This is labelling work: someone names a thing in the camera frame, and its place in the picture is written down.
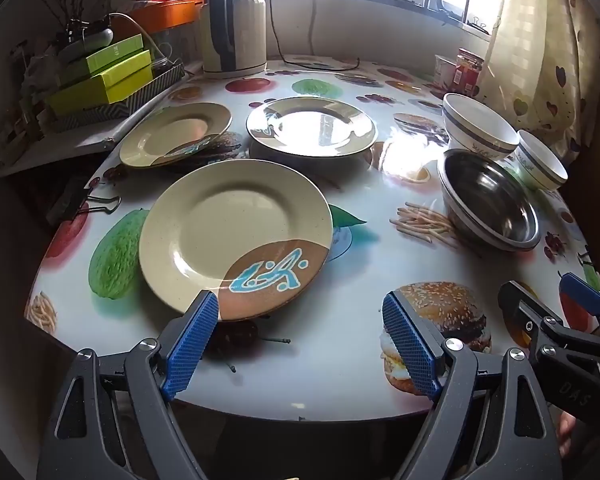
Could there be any orange box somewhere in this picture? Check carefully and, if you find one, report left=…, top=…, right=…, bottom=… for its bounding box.
left=122, top=0, right=203, bottom=32

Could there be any black binder clip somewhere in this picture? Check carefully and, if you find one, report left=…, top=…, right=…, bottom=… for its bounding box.
left=46, top=175, right=122, bottom=222

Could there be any white plastic cup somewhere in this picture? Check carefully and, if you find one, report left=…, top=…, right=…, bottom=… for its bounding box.
left=434, top=55, right=461, bottom=88

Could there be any dried twig bouquet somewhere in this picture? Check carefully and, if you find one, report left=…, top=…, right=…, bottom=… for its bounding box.
left=27, top=0, right=116, bottom=46

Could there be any cream heart printed curtain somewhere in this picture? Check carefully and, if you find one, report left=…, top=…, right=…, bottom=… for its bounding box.
left=480, top=0, right=600, bottom=161

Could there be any grey oval device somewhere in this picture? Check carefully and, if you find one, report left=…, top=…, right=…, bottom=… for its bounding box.
left=59, top=27, right=115, bottom=56

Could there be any grey chevron patterned tray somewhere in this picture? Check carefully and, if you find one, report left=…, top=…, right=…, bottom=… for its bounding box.
left=54, top=62, right=187, bottom=133

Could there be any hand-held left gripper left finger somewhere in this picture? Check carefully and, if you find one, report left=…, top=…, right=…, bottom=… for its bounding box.
left=36, top=290, right=221, bottom=480

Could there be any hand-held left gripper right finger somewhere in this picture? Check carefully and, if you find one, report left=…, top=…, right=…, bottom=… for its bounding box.
left=381, top=292, right=563, bottom=480

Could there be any white flat board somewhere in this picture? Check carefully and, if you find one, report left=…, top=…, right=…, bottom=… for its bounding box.
left=0, top=102, right=161, bottom=178

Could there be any lime green box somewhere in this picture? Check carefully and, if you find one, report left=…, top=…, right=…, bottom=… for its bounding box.
left=46, top=66, right=154, bottom=117
left=59, top=50, right=154, bottom=88

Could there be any cream electric kettle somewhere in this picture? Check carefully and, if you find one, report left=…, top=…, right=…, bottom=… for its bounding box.
left=200, top=0, right=268, bottom=80

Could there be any food printed glossy tablecloth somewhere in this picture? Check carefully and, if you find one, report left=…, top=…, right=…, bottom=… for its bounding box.
left=25, top=57, right=600, bottom=423

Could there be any cream plate with brown patch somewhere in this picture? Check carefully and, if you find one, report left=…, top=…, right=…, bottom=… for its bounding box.
left=139, top=159, right=334, bottom=322
left=246, top=96, right=379, bottom=171
left=118, top=102, right=233, bottom=168

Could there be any stainless steel bowl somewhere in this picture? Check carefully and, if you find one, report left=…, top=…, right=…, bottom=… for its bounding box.
left=437, top=149, right=542, bottom=253

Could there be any green box with logo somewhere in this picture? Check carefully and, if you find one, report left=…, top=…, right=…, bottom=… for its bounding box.
left=60, top=34, right=146, bottom=75

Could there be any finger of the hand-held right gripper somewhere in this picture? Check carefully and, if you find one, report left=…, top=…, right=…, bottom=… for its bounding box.
left=497, top=282, right=600, bottom=362
left=559, top=272, right=600, bottom=341

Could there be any curved white cable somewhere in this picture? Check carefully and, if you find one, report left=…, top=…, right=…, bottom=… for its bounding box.
left=109, top=11, right=160, bottom=61

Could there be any black power cable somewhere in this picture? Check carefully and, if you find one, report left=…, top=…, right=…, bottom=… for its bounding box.
left=266, top=0, right=362, bottom=73

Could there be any glass jar with red label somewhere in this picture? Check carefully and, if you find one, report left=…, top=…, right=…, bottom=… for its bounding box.
left=452, top=49, right=483, bottom=98

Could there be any white bowl with grey band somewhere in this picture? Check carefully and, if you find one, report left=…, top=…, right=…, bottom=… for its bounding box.
left=441, top=92, right=521, bottom=162
left=512, top=130, right=569, bottom=192

